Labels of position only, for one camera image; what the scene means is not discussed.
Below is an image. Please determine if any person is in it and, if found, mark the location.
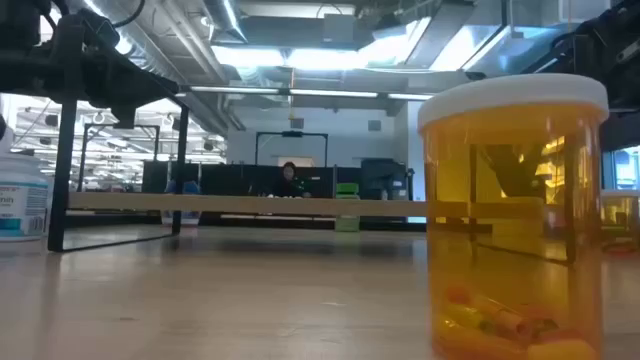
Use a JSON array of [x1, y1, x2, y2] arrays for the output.
[[267, 160, 314, 199]]

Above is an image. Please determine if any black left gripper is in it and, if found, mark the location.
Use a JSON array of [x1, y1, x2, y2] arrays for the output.
[[52, 49, 180, 130]]

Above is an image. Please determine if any wooden shelf with black frame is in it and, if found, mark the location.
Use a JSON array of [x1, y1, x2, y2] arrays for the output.
[[47, 37, 590, 254]]

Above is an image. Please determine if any silver round ventilation duct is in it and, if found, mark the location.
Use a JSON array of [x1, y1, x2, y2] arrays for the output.
[[199, 0, 250, 44]]

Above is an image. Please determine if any blue cap Tums bottle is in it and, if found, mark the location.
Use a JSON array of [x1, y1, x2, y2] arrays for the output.
[[162, 178, 202, 227]]

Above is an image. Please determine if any white melatonin bottle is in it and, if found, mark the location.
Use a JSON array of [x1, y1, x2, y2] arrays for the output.
[[0, 152, 51, 244]]

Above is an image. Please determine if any long ceiling tube light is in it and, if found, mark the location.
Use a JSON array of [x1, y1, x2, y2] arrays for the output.
[[189, 85, 436, 102]]

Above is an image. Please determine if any black gantry frame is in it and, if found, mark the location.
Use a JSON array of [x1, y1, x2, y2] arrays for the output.
[[78, 123, 162, 194], [254, 131, 330, 169]]

